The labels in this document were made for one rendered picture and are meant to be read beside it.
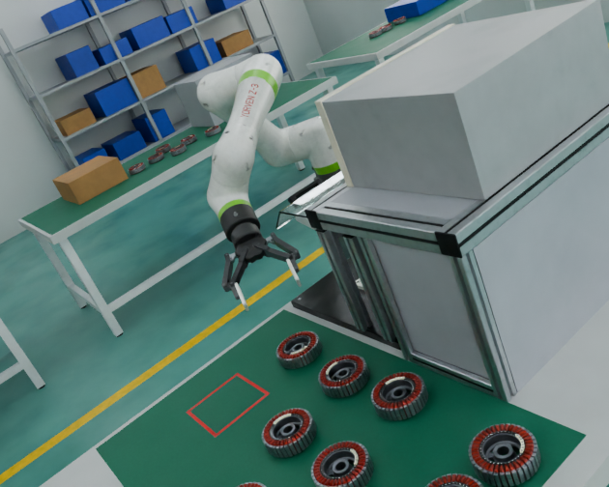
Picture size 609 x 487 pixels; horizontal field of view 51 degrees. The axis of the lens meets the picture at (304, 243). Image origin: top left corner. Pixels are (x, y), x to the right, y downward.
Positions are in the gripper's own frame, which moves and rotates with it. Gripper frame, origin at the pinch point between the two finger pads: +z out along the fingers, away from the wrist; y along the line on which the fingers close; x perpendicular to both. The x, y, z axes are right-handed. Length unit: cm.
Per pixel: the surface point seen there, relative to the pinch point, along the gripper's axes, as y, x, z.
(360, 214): -22.7, 24.8, 9.1
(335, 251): -17.3, 5.9, 1.5
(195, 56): -30, -329, -585
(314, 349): -3.7, -12.5, 11.8
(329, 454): 2.6, 5.9, 43.2
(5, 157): 211, -321, -540
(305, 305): -6.8, -24.5, -8.0
